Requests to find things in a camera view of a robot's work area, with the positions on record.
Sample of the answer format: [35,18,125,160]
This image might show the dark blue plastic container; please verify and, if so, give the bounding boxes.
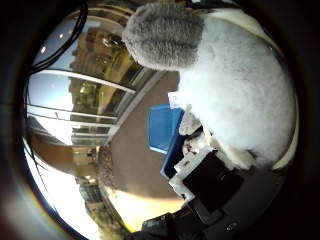
[146,103,188,181]

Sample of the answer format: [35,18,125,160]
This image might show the white grey plush toy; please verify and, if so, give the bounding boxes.
[121,2,298,168]

